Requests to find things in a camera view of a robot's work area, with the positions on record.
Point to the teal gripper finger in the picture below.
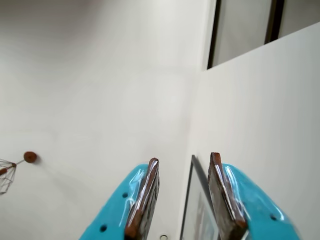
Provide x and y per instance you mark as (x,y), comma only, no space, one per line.
(117,205)
(250,200)

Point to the round white smoke detector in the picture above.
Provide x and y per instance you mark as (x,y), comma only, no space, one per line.
(163,237)

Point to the brown ceiling rose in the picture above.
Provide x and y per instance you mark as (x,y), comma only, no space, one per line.
(30,157)

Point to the black framed wall picture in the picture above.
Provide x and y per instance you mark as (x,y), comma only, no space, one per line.
(200,220)

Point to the dark vertical frame strip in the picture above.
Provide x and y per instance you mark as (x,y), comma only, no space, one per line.
(215,32)
(274,20)

